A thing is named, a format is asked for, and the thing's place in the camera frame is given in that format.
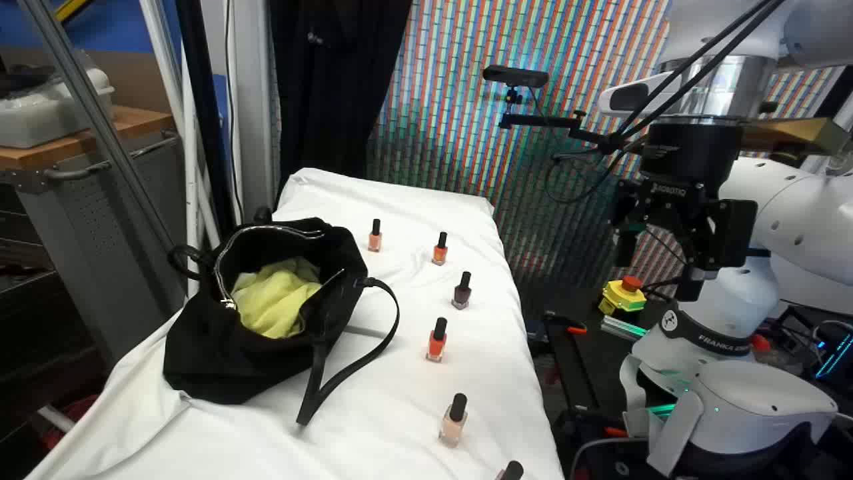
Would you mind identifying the grey metal cabinet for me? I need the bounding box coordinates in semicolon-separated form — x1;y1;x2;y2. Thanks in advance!
0;131;190;364

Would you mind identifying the slanted aluminium pole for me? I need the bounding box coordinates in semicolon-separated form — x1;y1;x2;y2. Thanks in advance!
15;0;183;264

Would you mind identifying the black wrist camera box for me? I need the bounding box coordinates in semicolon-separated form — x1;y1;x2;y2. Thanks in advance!
708;197;760;272

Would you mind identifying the dark brown nail polish bottle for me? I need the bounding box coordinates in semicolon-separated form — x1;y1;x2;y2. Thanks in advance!
451;271;475;313

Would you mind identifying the black curtain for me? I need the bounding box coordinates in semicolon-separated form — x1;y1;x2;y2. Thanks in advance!
263;0;416;184

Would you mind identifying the blue lit device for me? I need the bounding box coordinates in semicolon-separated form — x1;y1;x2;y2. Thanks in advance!
811;317;853;385

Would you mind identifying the teal box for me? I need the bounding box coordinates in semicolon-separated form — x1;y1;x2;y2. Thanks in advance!
599;313;656;341

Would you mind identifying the black fabric handbag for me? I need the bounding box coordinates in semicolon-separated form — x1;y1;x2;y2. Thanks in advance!
160;208;405;429

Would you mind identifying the pale red nail polish bottle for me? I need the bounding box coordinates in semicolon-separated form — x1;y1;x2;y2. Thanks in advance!
364;216;387;257

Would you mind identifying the black camera on stand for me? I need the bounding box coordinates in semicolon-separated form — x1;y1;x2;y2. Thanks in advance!
479;61;552;93

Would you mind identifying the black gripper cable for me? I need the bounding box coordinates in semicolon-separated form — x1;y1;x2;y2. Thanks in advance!
609;0;789;145

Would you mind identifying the wooden board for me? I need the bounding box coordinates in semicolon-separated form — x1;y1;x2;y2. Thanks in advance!
0;104;176;173

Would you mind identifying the white tablecloth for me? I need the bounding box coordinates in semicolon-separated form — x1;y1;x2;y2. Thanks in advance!
23;167;568;480

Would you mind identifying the black tool orange handle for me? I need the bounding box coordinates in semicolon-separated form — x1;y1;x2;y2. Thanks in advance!
540;311;595;344

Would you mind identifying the white plastic container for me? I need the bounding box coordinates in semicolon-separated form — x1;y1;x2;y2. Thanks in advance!
0;65;116;151

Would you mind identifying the yellow red emergency stop button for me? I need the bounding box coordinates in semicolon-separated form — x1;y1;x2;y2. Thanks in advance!
597;275;649;317

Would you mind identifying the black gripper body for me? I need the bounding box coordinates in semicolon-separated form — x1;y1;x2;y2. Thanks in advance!
635;179;713;272

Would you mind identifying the white frame tube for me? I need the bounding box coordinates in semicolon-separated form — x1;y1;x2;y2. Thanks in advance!
142;0;223;263

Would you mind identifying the peach nail polish bottle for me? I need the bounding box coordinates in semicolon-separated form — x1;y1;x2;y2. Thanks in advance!
437;391;472;449

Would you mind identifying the small orange nail polish bottle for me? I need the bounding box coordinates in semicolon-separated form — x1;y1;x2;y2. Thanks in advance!
429;229;451;271

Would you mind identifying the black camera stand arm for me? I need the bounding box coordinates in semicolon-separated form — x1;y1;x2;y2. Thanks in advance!
495;107;663;167

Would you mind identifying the yellow cloth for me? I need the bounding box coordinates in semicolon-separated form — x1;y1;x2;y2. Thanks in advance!
230;257;324;341

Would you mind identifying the black frame post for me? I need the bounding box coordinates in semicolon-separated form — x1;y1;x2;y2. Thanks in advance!
172;0;240;239

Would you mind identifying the tan wrist plate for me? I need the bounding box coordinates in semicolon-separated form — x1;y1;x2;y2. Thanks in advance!
741;117;853;155

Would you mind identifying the large orange nail polish bottle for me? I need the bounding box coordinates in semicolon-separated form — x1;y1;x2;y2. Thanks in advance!
423;316;451;365

